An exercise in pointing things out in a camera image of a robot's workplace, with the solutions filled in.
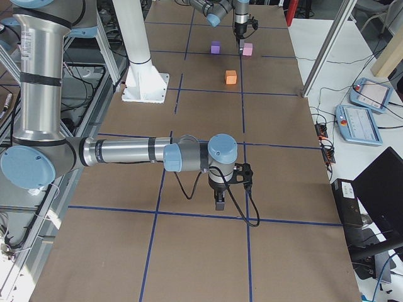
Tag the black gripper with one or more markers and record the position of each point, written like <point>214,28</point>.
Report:
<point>218,187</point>
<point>240,31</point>

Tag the orange foam cube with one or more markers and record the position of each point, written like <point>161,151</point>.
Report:
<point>230,77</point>

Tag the pink foam cube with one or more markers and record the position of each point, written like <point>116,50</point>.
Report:
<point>247,49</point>

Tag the purple foam cube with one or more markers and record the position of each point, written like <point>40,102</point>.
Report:
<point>215,47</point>

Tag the brown paper table cover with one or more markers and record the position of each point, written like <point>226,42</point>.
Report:
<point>139,233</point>

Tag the black usb hub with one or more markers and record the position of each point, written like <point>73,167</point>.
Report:
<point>327,147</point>

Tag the black box device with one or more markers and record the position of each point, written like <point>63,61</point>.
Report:
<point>346,203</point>

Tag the near teach pendant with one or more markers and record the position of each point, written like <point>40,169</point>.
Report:
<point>357,125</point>

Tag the teach pendant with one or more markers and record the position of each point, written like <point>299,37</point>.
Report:
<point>357,125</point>
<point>371,94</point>

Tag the far teach pendant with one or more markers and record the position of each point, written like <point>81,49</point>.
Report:
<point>371,94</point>

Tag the black laptop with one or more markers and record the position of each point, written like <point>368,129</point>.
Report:
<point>379,189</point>

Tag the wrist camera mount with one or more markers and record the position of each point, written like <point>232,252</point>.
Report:
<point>242,174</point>
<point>254,23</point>

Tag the white camera pedestal column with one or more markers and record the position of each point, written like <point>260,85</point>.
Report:
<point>131,23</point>

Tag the white pedestal base plate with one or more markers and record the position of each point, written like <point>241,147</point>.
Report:
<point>145,85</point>

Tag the aluminium frame post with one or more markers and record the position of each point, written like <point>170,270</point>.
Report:
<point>332,35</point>

